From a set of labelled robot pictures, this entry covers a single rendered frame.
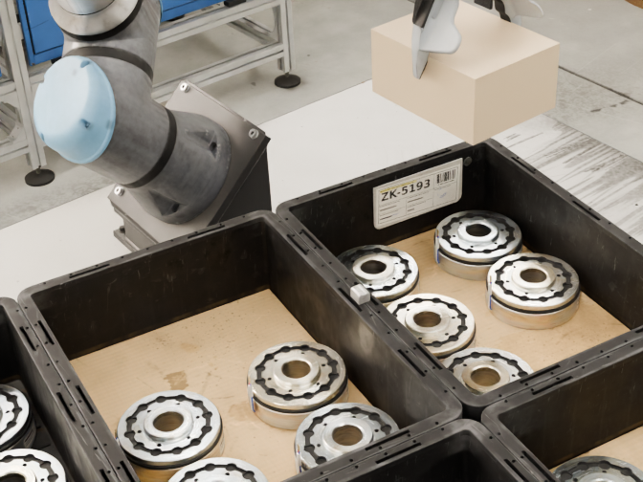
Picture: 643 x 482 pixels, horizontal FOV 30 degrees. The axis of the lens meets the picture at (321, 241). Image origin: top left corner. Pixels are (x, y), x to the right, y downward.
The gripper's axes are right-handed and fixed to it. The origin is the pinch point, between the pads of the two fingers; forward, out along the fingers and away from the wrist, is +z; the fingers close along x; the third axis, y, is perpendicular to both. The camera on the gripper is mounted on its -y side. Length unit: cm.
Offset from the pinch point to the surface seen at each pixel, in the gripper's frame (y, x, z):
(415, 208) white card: -7.1, -0.3, 22.8
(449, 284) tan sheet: 3.0, -4.0, 26.8
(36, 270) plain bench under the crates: -50, -33, 40
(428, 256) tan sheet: -2.7, -2.1, 26.8
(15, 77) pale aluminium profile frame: -183, 21, 80
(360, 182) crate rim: -8.7, -7.5, 16.9
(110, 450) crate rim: 11, -52, 17
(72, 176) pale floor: -180, 29, 111
